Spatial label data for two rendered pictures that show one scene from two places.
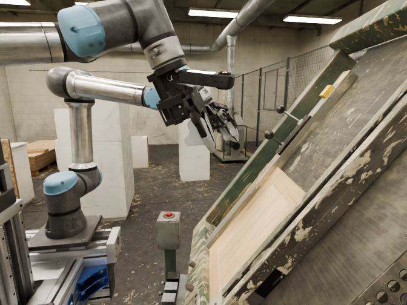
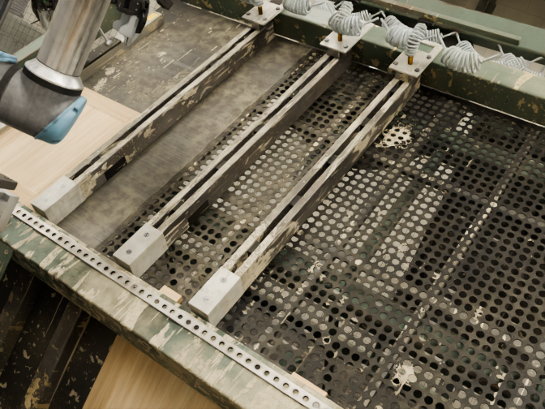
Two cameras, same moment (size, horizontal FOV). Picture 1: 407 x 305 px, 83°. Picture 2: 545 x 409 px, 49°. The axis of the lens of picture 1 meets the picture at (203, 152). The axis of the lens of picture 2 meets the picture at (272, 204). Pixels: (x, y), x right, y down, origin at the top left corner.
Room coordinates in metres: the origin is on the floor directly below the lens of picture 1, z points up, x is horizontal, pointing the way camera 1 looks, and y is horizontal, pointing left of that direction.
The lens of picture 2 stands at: (-0.68, 1.29, 1.27)
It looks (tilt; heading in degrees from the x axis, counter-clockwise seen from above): 2 degrees down; 294
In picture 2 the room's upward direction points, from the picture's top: 26 degrees clockwise
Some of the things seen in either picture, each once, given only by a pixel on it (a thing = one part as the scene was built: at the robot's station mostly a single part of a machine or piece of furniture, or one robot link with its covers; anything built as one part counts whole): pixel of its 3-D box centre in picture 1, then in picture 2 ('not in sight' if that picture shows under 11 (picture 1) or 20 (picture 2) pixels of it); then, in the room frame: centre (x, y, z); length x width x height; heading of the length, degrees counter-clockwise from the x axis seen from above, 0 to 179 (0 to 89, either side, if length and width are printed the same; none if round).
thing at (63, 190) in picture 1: (63, 190); not in sight; (0.88, 0.56, 1.20); 0.13 x 0.12 x 0.14; 173
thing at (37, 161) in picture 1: (39, 155); not in sight; (5.83, 4.24, 0.23); 2.45 x 1.03 x 0.45; 10
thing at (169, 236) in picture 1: (169, 230); not in sight; (1.20, 0.19, 0.84); 0.12 x 0.12 x 0.18; 89
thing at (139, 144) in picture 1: (136, 151); not in sight; (5.66, 1.67, 0.36); 0.58 x 0.45 x 0.72; 100
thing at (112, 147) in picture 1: (107, 151); not in sight; (3.23, 1.37, 0.88); 0.90 x 0.60 x 1.75; 10
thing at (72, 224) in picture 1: (65, 218); not in sight; (0.87, 0.56, 1.09); 0.15 x 0.15 x 0.10
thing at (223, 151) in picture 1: (228, 119); not in sight; (6.46, -0.70, 1.10); 1.37 x 0.70 x 2.20; 10
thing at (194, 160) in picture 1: (193, 128); not in sight; (4.79, 0.21, 1.03); 0.61 x 0.58 x 2.05; 10
